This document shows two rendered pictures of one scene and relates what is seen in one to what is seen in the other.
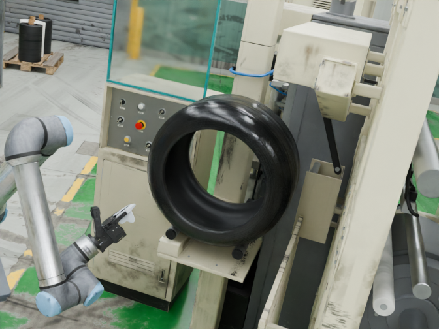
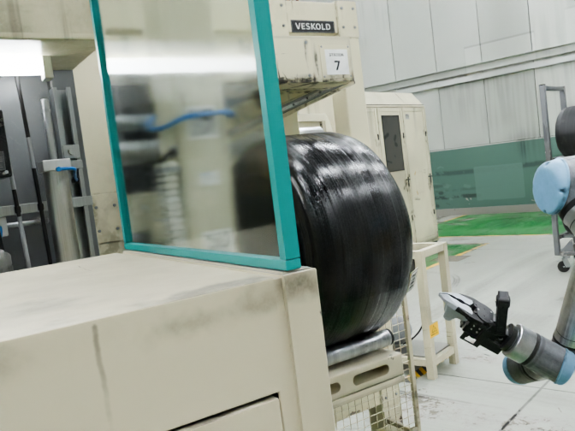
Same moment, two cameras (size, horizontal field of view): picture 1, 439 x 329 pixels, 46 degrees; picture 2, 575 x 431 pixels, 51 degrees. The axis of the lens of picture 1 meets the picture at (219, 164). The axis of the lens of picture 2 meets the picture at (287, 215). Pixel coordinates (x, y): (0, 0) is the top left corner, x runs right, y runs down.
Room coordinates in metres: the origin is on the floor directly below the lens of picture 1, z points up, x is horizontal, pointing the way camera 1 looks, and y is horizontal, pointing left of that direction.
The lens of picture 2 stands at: (3.15, 1.11, 1.37)
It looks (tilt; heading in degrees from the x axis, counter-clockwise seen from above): 4 degrees down; 225
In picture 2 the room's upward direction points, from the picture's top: 7 degrees counter-clockwise
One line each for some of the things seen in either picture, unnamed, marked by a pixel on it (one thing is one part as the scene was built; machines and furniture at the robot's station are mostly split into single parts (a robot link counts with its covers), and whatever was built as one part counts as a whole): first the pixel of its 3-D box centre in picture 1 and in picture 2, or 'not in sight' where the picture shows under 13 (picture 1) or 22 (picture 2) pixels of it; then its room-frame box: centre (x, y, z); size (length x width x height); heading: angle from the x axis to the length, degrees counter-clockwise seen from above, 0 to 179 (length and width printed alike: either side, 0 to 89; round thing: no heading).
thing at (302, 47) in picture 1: (327, 53); (254, 67); (1.79, -0.29, 1.71); 0.61 x 0.25 x 0.15; 167
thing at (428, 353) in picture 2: not in sight; (399, 306); (-0.13, -1.20, 0.40); 0.60 x 0.35 x 0.80; 93
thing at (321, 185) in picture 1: (318, 200); not in sight; (2.11, -0.45, 1.05); 0.20 x 0.15 x 0.30; 167
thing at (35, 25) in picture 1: (34, 40); not in sight; (8.35, 3.29, 0.38); 1.20 x 0.80 x 0.76; 11
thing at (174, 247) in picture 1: (183, 230); (339, 378); (2.02, 0.10, 0.84); 0.36 x 0.09 x 0.06; 167
